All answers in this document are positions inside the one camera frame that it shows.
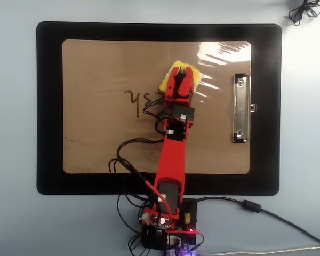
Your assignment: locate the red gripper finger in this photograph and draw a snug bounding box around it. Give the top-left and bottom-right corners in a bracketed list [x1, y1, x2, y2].
[165, 68, 181, 99]
[178, 66, 195, 98]

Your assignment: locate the black rectangular desk mat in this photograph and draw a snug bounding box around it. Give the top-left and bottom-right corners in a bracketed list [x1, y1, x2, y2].
[36, 21, 283, 195]

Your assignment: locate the black servo wire bundle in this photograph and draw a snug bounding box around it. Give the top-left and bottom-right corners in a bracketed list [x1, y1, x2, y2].
[108, 95, 174, 256]

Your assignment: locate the controller circuit board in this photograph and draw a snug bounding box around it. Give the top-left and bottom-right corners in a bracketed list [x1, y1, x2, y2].
[141, 226, 203, 256]

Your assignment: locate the black power cable with ferrite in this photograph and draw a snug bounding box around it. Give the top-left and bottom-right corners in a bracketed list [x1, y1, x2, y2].
[194, 196, 320, 246]

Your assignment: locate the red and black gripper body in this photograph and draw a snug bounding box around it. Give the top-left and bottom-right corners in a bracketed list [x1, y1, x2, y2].
[164, 88, 197, 107]

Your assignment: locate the red wire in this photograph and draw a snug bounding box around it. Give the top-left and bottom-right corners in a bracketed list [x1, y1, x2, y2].
[172, 229, 205, 250]

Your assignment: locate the brown clipboard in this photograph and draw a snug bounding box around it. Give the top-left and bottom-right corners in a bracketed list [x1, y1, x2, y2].
[62, 39, 252, 175]

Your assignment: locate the tangled black cable bundle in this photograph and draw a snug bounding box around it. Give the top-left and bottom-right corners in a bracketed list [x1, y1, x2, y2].
[287, 0, 320, 26]

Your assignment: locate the silver metal clipboard clip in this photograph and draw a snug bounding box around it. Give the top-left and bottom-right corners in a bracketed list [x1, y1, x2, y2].
[231, 73, 258, 144]

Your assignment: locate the yellow sponge with black knob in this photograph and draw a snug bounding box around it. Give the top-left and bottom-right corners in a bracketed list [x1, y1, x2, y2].
[157, 60, 204, 96]

